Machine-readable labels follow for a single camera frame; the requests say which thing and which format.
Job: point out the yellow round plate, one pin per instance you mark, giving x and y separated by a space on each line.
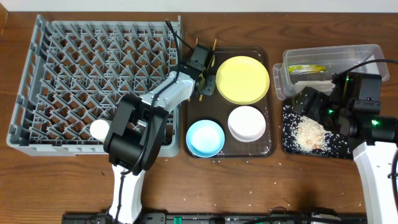
242 80

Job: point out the dark brown serving tray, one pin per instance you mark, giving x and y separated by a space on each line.
217 109

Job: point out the clear plastic waste bin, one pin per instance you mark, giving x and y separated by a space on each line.
336 59

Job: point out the light blue bowl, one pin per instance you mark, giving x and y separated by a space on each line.
205 138

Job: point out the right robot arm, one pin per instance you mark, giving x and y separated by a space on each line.
355 114

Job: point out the white bowl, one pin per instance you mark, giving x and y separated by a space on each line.
246 124

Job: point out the grey plastic dishwasher rack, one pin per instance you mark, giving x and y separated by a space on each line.
76 72

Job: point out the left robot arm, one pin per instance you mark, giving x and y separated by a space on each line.
136 133

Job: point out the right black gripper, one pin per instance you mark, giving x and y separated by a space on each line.
319 99

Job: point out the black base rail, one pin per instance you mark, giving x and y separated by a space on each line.
161 218

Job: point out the green orange snack wrapper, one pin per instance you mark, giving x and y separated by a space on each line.
305 69

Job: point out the black waste tray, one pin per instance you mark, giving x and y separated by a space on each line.
289 146

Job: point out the white napkin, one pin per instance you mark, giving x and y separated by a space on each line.
325 86

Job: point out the spilled rice food waste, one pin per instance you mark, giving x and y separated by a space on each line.
311 137

